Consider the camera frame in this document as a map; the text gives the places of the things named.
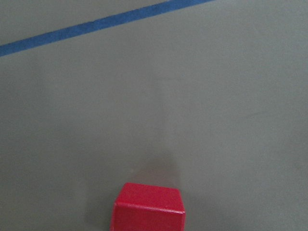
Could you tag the red cube block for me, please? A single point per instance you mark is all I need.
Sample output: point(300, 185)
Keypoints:
point(141, 207)

